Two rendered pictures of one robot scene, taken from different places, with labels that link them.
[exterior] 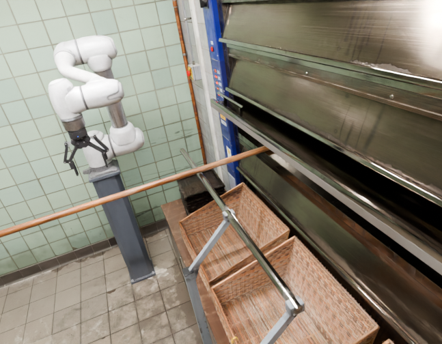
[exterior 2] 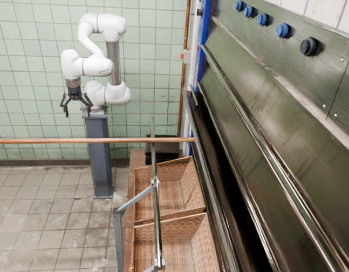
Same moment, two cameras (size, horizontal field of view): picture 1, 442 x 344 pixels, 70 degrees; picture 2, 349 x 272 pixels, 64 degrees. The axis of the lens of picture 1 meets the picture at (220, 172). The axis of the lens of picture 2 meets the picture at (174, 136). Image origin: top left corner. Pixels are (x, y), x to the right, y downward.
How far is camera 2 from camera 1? 0.40 m
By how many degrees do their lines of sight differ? 9
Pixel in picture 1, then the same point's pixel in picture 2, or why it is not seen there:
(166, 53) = (171, 33)
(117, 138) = (110, 92)
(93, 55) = (107, 29)
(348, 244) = not seen: hidden behind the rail
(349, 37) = (257, 97)
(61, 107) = (66, 70)
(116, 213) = (95, 145)
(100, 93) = (94, 68)
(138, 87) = (142, 53)
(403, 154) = (260, 194)
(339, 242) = not seen: hidden behind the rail
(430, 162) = (269, 208)
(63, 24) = not seen: outside the picture
